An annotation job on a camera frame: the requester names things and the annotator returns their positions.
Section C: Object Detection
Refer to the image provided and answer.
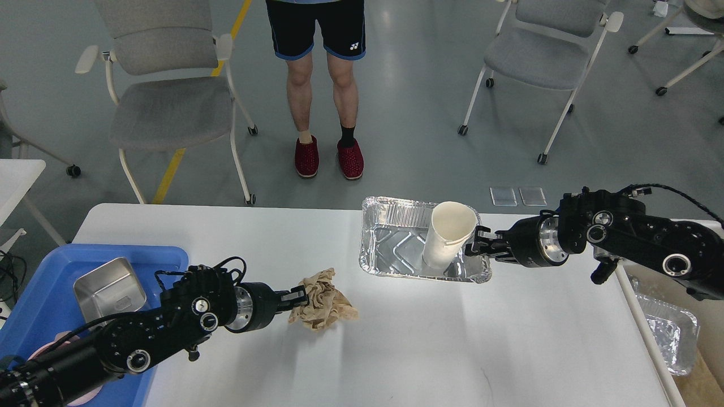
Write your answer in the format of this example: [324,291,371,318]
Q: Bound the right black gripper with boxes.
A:
[464,215,568,268]

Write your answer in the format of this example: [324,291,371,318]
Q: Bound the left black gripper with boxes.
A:
[226,282,309,333]

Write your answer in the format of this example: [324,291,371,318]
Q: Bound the white paper cup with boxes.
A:
[422,201,478,270]

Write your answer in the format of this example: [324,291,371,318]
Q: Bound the brown paper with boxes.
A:
[288,267,359,332]

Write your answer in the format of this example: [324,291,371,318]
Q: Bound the aluminium foil tray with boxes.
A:
[359,196,492,284]

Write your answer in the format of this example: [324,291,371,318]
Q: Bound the square steel tray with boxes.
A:
[73,257,148,322]

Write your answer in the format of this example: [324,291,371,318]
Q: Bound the pink ribbed mug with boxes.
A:
[29,331,102,406]

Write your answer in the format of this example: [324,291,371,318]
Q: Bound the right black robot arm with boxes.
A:
[464,183,723,301]

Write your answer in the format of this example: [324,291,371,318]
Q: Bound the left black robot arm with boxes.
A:
[2,263,309,406]

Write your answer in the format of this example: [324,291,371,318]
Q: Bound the floor socket plate left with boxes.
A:
[489,187,518,207]

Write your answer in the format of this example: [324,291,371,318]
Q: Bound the grey chair right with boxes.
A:
[457,1,625,165]

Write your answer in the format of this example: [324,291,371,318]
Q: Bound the grey chair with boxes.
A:
[457,1,625,165]
[1,94,82,179]
[75,1,258,205]

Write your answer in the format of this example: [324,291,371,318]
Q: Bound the blue plastic tray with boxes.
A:
[2,243,188,406]

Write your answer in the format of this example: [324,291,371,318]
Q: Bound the person in black shirt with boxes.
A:
[265,0,367,181]

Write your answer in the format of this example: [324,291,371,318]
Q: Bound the white plastic bin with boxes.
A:
[619,261,723,406]

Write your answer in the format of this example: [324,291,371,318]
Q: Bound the white side table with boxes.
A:
[1,159,67,246]

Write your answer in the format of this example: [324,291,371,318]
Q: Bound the chair far right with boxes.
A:
[628,0,724,125]

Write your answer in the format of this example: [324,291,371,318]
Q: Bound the grey chair far left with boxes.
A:
[1,94,82,179]

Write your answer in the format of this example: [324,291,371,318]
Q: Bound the black cables at left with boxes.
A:
[0,250,28,306]

